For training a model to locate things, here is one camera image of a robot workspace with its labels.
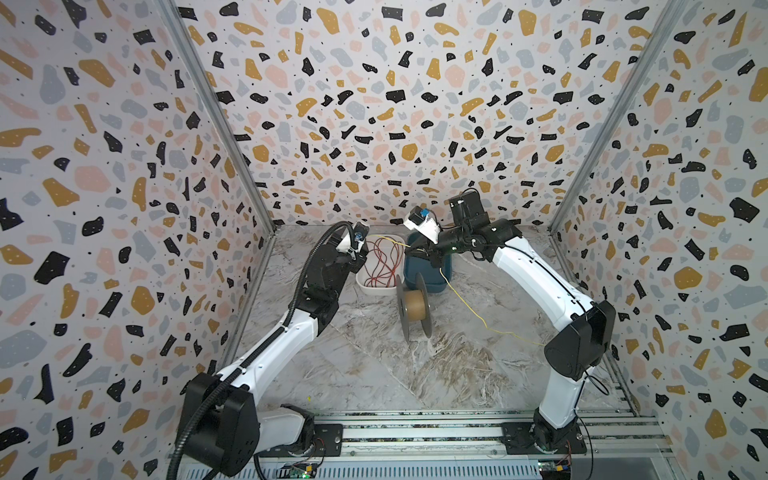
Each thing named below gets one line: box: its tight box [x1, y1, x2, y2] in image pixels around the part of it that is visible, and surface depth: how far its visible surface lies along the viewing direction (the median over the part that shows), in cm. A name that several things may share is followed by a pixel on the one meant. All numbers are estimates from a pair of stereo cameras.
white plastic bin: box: [356, 234, 405, 294], surface depth 111 cm
